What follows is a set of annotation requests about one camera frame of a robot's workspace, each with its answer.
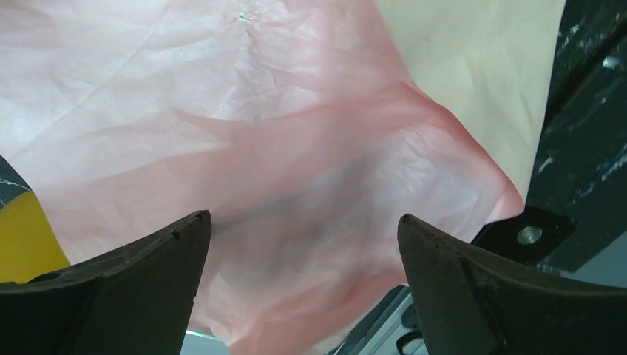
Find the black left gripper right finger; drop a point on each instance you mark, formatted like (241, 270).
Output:
(471, 301)

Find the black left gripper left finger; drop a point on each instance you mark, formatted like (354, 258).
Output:
(136, 299)

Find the yellow cylindrical vase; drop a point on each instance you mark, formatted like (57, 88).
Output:
(29, 247)

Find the pink wrapping paper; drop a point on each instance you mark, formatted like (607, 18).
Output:
(306, 128)

